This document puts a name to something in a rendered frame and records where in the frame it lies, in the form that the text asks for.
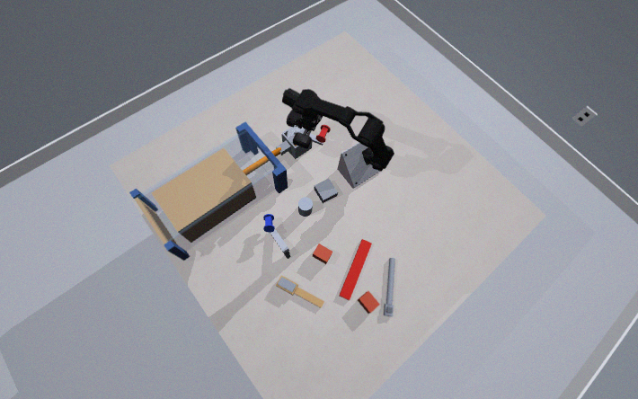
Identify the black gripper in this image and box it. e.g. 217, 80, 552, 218
293, 114, 323, 148

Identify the grey handle with blue knob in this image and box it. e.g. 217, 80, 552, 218
263, 214, 291, 259

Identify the red flat bar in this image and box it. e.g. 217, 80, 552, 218
339, 239, 372, 301

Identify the reddish-brown block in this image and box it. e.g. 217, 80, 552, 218
358, 291, 380, 313
313, 244, 332, 264

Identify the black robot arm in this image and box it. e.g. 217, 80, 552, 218
282, 88, 394, 172

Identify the grey cylinder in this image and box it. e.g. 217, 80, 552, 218
298, 197, 313, 217

